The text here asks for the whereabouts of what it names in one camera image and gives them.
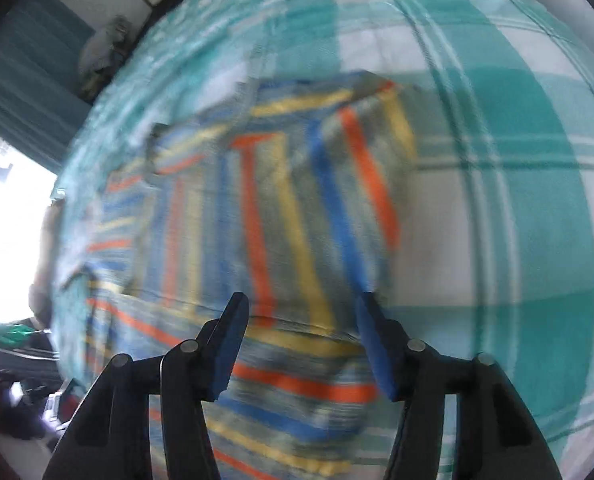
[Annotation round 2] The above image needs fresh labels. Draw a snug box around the colourful striped knit sweater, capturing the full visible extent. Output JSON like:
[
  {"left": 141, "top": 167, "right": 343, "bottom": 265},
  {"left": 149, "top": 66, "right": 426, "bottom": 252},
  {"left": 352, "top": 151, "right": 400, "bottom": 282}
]
[{"left": 56, "top": 72, "right": 419, "bottom": 479}]

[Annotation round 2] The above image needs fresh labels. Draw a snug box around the folded grey striped clothes pile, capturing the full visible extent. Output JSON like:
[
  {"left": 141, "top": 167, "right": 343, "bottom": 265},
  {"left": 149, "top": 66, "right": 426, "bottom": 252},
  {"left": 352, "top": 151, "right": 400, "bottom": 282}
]
[{"left": 78, "top": 15, "right": 131, "bottom": 104}]

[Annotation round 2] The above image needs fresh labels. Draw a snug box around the teal plaid bed cover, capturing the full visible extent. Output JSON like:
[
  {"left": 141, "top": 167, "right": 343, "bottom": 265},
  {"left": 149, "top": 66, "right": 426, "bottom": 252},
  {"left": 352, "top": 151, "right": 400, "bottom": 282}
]
[{"left": 52, "top": 0, "right": 594, "bottom": 479}]

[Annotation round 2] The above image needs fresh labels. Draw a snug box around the teal window curtain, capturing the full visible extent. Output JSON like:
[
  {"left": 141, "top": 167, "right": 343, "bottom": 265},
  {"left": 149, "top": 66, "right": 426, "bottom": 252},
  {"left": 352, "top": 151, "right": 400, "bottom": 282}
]
[{"left": 0, "top": 0, "right": 93, "bottom": 174}]

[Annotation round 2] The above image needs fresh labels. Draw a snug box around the black garment near headboard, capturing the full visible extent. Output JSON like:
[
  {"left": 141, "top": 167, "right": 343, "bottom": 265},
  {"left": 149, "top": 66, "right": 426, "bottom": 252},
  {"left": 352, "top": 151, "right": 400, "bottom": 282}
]
[{"left": 140, "top": 0, "right": 183, "bottom": 32}]

